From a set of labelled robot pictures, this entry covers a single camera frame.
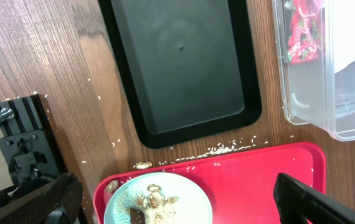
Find white paper napkin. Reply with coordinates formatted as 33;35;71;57
332;0;355;73

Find food scrap on tray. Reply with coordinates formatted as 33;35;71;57
104;179;119;194

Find black rectangular tray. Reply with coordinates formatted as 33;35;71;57
99;0;262;149

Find large light blue plate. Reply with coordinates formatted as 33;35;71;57
98;172;213;224

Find food leftovers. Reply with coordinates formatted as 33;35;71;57
113;184;180;224

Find clear plastic waste bin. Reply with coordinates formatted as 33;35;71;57
272;0;355;141

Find food scrap on table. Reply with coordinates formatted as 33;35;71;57
135;161;153;170

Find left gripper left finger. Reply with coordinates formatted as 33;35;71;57
0;173;83;224

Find red candy wrapper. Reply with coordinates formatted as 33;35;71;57
287;0;324;65

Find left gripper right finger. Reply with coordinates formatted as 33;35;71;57
273;173;355;224

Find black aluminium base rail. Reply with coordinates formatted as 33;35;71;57
0;94;67;185

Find red plastic serving tray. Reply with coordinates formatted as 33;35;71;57
93;142;326;223

